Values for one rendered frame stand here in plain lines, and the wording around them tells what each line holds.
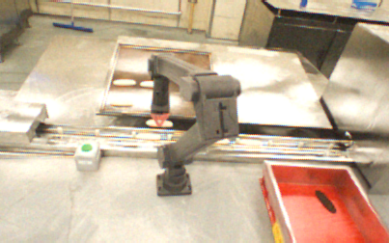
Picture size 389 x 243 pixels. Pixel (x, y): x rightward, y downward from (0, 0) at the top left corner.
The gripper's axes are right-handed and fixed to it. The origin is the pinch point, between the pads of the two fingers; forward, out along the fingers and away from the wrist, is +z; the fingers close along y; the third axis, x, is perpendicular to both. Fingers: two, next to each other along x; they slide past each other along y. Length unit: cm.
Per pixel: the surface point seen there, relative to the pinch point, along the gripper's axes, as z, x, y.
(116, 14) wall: 82, -85, -369
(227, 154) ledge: 7.1, 26.6, 8.9
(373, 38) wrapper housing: -35, 80, -17
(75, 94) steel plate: 12, -41, -31
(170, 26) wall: 92, 3, -369
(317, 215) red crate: 11, 55, 32
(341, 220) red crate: 11, 63, 34
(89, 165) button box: 7.8, -22.9, 16.8
